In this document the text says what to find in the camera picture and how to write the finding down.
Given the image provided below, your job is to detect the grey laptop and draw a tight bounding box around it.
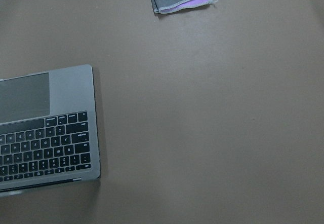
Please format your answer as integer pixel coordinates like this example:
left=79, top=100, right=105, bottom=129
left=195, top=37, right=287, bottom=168
left=1, top=64, right=101, bottom=196

